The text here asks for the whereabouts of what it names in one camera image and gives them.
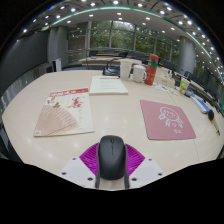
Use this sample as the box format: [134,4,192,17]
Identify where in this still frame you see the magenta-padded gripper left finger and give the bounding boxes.
[59,142,101,190]

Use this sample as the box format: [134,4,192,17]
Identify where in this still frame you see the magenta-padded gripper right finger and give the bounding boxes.
[124,143,166,190]

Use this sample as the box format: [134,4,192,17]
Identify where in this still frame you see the black computer mouse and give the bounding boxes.
[96,134,128,181]

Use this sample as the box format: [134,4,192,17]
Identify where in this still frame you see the pink mouse pad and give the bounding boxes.
[139,99,197,141]

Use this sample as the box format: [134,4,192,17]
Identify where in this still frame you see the magazine with fan print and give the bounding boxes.
[33,87,95,138]

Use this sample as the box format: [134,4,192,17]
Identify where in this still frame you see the white paper booklet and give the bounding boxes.
[88,75,129,96]

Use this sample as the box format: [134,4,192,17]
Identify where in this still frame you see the colourful printed leaflet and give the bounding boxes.
[153,83,179,95]

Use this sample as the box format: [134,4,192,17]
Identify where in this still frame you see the blue and white book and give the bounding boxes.
[191,94,211,114]

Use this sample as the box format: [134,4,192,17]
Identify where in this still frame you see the white mug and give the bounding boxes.
[132,64,148,84]

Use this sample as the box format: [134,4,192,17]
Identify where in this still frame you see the white cardboard box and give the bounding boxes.
[156,67,177,88]

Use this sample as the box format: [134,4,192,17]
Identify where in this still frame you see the green printed paper cup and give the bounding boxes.
[179,77,191,95]

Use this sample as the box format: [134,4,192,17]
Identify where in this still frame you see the white paper cup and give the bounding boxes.
[119,59,133,81]

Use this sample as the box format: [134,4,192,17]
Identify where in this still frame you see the black desk microphone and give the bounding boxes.
[102,57,122,77]

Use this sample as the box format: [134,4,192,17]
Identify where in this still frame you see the red drink bottle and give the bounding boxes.
[144,53,160,86]

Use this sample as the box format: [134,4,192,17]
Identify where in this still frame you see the dark office chairs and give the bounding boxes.
[88,49,218,98]

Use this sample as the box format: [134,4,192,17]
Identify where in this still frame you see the ceiling lights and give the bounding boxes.
[16,0,224,84]

